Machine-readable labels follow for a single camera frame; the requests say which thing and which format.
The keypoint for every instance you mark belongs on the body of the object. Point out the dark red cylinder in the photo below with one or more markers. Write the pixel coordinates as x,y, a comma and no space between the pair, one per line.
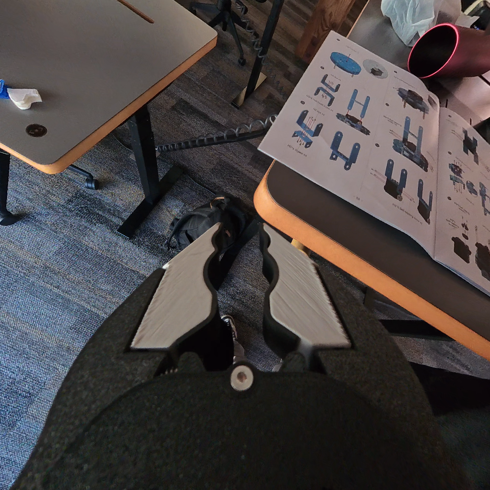
471,53

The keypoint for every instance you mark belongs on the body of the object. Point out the white crumpled tissue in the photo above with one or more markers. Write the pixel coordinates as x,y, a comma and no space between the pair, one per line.
23,97

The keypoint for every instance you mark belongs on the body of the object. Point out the wooden post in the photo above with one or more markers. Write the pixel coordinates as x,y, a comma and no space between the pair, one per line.
321,23

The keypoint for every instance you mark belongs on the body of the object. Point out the small blue object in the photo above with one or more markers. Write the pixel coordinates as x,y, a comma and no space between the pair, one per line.
3,90

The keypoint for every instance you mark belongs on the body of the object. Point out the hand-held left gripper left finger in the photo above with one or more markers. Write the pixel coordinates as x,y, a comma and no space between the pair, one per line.
176,306

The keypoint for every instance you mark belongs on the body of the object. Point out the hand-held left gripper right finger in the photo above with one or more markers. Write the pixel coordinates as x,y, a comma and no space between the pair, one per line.
306,302

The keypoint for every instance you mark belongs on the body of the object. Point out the black device green display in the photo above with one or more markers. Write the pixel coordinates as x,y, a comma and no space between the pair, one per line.
480,15

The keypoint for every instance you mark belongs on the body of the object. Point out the white plastic bag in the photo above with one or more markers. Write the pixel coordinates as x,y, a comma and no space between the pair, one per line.
413,19

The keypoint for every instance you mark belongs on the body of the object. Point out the black backpack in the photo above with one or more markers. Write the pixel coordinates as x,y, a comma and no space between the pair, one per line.
206,222

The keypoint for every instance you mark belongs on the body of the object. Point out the black metal stand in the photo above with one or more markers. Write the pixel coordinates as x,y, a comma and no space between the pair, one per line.
264,38

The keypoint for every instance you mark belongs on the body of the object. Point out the neighbouring grey desk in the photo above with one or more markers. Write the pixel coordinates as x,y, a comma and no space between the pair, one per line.
76,57

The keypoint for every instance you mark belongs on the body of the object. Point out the black office chair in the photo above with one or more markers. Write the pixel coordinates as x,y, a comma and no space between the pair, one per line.
229,23

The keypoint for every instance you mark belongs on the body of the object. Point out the printed instruction sheet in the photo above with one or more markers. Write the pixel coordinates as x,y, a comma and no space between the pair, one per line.
382,134

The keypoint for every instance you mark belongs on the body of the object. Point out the person's grey sneaker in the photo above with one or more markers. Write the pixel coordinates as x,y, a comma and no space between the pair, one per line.
231,329

